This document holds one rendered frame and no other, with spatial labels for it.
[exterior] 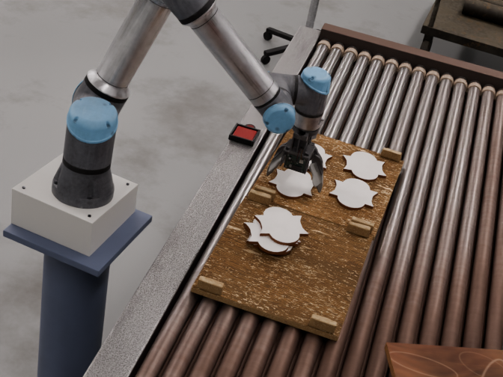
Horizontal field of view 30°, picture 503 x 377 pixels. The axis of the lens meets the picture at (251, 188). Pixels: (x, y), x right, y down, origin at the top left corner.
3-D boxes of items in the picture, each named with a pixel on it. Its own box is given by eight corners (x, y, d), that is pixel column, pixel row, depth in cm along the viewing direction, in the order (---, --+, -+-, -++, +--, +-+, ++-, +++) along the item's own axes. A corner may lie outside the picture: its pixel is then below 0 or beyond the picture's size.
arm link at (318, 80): (298, 62, 234) (331, 66, 235) (290, 99, 240) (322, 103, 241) (301, 78, 228) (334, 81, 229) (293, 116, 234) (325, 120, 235)
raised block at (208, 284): (195, 288, 213) (197, 279, 211) (198, 283, 215) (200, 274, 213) (220, 296, 212) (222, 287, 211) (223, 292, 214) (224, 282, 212)
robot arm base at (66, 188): (38, 191, 226) (42, 156, 221) (74, 167, 239) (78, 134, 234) (90, 216, 222) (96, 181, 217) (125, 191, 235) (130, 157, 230)
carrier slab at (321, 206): (246, 198, 248) (248, 194, 247) (290, 129, 281) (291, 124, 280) (373, 241, 242) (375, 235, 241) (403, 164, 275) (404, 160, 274)
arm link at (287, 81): (256, 84, 224) (301, 89, 226) (253, 63, 234) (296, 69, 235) (251, 113, 228) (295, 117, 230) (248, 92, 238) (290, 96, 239)
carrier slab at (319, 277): (190, 292, 214) (191, 286, 213) (244, 200, 247) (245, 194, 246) (337, 342, 209) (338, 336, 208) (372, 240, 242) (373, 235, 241)
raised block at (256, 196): (247, 200, 245) (248, 191, 243) (249, 196, 246) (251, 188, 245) (269, 206, 244) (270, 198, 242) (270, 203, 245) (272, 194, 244)
